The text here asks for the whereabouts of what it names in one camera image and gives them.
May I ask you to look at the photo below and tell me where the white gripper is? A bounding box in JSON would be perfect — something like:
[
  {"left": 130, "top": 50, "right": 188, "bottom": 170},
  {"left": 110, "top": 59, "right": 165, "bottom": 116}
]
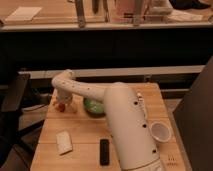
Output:
[{"left": 51, "top": 90, "right": 78, "bottom": 112}]

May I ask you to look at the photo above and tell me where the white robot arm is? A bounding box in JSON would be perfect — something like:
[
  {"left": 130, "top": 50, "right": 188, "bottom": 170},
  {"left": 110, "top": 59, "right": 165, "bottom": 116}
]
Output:
[{"left": 51, "top": 70, "right": 166, "bottom": 171}]

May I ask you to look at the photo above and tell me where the green ceramic bowl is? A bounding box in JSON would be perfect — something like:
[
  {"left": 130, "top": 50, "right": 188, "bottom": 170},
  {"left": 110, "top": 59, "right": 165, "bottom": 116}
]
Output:
[{"left": 83, "top": 98, "right": 105, "bottom": 117}]

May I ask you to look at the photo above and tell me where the white sponge block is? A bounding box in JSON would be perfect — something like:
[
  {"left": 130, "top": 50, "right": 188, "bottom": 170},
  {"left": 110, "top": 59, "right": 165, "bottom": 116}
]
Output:
[{"left": 56, "top": 131, "right": 73, "bottom": 155}]

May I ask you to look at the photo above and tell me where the black remote control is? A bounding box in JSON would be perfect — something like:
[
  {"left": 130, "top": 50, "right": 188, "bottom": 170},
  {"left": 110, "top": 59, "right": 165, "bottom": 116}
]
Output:
[{"left": 99, "top": 139, "right": 110, "bottom": 166}]

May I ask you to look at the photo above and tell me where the black chair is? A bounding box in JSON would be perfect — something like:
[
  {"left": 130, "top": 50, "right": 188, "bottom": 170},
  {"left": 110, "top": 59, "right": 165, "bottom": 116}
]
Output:
[{"left": 0, "top": 74, "right": 44, "bottom": 168}]

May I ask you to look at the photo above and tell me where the white plastic cup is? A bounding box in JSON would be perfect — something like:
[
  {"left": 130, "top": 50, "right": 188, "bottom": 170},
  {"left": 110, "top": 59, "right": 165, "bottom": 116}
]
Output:
[{"left": 150, "top": 122, "right": 172, "bottom": 143}]

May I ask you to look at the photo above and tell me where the white paper sheet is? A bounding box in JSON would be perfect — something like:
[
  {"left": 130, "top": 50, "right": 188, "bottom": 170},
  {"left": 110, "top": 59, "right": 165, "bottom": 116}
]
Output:
[{"left": 5, "top": 6, "right": 42, "bottom": 21}]

